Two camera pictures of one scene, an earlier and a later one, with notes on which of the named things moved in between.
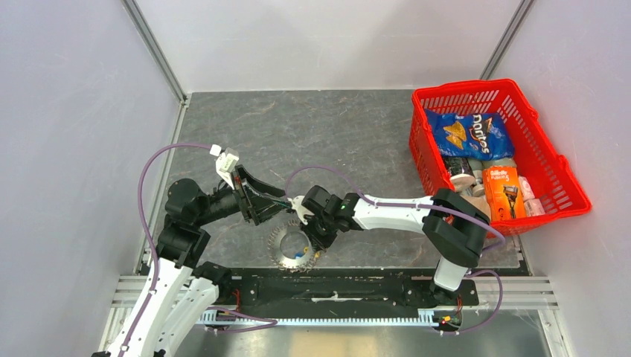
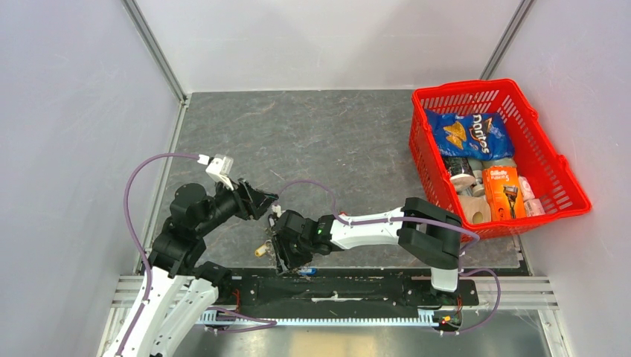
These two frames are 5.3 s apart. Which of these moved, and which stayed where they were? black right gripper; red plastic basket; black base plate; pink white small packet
Moved: black right gripper
Stayed: red plastic basket; pink white small packet; black base plate
